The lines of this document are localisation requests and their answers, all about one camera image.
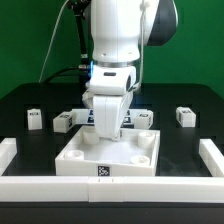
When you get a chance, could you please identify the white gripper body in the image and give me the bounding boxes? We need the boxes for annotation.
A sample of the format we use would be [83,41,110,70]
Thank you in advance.
[93,94,133,140]

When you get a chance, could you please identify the white square table top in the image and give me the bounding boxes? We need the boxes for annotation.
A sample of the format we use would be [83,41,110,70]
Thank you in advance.
[55,126,160,177]

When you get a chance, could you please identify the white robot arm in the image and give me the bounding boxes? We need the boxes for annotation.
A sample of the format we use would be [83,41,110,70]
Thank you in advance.
[88,0,178,139]

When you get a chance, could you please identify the white marker sheet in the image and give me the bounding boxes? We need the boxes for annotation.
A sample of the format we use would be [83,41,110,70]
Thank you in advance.
[72,109,153,128]

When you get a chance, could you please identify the white U-shaped fence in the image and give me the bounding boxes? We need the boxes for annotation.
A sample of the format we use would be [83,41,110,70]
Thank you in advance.
[0,138,224,203]

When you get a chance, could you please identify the black cable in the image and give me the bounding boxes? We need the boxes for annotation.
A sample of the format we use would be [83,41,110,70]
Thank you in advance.
[43,65,91,84]

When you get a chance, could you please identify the grey cable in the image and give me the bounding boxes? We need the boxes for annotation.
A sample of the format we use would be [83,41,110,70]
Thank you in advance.
[38,0,69,84]

